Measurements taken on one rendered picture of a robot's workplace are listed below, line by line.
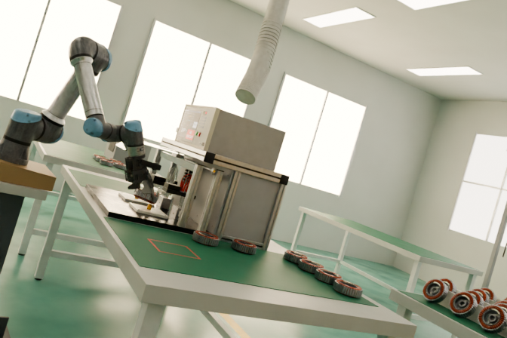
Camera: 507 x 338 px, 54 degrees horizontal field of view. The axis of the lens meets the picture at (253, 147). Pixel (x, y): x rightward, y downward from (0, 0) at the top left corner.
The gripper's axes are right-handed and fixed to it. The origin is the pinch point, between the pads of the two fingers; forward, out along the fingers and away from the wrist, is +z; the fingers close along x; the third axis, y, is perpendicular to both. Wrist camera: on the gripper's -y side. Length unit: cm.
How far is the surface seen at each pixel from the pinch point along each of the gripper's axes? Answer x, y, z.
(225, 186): 26.9, -24.5, -2.6
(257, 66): -71, -153, -45
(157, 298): 84, 53, -2
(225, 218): 29.8, -20.4, 10.6
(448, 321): 113, -65, 52
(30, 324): -60, 39, 69
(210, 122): 15.8, -28.3, -30.5
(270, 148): 28, -54, -14
